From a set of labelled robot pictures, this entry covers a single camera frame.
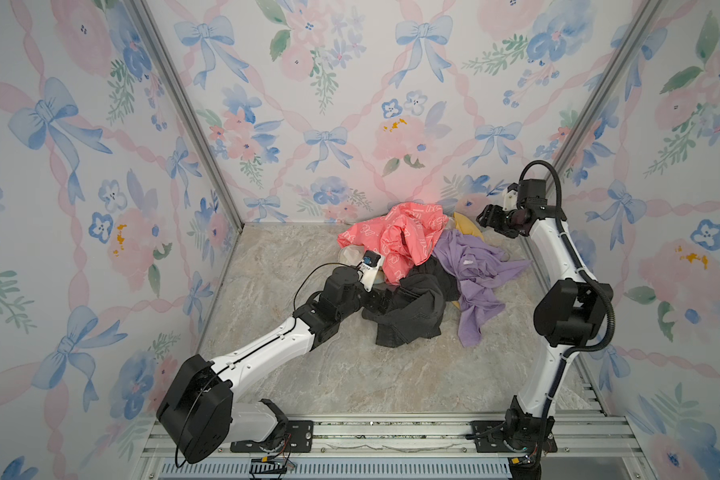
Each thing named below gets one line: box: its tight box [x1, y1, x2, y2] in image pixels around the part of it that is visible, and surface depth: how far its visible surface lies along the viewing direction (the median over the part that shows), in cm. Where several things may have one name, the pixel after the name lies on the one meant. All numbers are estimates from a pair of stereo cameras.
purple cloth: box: [433, 230, 532, 348], surface depth 98 cm
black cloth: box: [361, 256, 461, 348], surface depth 87 cm
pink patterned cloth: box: [338, 202, 449, 286], surface depth 98 cm
